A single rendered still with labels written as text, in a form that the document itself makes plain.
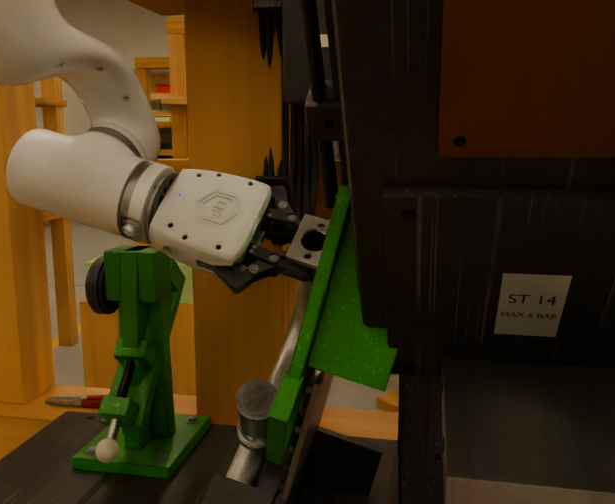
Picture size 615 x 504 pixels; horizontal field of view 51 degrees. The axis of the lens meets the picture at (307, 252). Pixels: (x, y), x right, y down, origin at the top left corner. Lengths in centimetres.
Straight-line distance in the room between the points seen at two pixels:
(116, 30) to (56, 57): 1097
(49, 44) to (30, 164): 13
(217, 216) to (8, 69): 22
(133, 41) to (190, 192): 1083
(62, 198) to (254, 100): 34
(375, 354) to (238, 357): 46
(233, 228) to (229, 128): 32
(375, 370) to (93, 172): 34
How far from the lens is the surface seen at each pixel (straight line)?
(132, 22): 1151
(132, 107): 73
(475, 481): 37
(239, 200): 64
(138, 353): 83
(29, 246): 113
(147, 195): 64
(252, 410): 56
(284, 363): 70
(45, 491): 86
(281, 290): 92
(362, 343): 54
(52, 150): 70
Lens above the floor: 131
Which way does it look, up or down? 10 degrees down
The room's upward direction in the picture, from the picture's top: straight up
